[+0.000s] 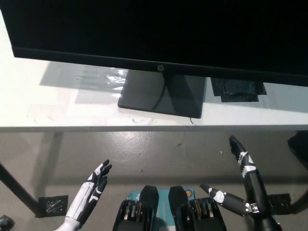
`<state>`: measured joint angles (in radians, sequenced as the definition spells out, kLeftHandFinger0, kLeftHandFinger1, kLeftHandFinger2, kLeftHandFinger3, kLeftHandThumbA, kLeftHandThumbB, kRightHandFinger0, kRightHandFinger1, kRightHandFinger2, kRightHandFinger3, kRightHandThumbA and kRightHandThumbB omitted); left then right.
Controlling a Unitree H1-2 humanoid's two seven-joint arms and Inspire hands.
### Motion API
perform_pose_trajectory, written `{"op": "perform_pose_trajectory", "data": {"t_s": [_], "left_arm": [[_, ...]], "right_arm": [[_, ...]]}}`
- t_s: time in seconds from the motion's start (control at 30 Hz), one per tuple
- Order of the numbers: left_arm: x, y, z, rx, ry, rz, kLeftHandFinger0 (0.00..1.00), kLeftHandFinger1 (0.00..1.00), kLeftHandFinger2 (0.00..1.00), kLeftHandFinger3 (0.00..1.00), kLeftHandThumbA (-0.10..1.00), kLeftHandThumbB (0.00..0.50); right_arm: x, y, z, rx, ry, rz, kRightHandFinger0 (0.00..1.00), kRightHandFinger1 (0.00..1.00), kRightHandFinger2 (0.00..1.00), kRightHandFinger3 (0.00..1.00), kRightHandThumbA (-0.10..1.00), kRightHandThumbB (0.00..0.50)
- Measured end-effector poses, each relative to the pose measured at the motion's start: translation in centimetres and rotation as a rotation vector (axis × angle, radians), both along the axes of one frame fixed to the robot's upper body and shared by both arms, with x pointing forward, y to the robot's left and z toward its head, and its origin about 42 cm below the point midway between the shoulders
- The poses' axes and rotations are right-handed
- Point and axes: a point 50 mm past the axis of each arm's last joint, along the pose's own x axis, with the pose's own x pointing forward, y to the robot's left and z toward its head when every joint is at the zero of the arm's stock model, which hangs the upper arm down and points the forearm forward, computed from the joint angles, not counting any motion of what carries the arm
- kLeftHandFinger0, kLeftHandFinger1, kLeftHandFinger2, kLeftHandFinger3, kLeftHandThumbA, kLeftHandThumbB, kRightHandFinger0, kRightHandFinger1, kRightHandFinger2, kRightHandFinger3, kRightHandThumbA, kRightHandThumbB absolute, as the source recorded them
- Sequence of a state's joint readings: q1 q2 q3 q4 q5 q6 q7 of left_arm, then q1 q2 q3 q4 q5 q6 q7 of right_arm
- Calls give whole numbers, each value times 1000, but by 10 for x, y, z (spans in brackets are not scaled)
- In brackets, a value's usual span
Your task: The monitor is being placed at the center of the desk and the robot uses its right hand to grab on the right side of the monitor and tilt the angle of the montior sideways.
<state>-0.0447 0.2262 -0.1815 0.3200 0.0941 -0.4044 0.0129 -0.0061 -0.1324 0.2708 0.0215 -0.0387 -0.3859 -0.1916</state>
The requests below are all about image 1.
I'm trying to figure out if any black slanted table leg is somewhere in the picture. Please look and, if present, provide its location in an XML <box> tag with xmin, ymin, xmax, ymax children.
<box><xmin>292</xmin><ymin>184</ymin><xmax>308</xmax><ymax>210</ymax></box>
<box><xmin>0</xmin><ymin>163</ymin><xmax>47</xmax><ymax>218</ymax></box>

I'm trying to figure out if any black HP computer monitor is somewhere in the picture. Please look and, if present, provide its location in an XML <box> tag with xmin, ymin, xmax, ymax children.
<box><xmin>0</xmin><ymin>0</ymin><xmax>308</xmax><ymax>119</ymax></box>

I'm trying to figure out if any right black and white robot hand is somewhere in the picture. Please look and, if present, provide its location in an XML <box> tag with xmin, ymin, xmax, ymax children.
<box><xmin>200</xmin><ymin>135</ymin><xmax>272</xmax><ymax>219</ymax></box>

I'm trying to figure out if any grey round floor object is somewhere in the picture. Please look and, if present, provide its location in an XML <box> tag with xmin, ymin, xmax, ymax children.
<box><xmin>0</xmin><ymin>214</ymin><xmax>13</xmax><ymax>231</ymax></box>

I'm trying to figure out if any white desk leg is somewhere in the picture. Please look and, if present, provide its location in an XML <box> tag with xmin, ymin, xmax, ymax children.
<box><xmin>35</xmin><ymin>132</ymin><xmax>64</xmax><ymax>201</ymax></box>

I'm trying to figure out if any black bulky floor object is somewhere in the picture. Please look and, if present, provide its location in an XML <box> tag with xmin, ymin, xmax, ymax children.
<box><xmin>287</xmin><ymin>131</ymin><xmax>308</xmax><ymax>167</ymax></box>

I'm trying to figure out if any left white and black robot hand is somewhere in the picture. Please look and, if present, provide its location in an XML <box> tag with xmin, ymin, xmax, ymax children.
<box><xmin>65</xmin><ymin>159</ymin><xmax>113</xmax><ymax>224</ymax></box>

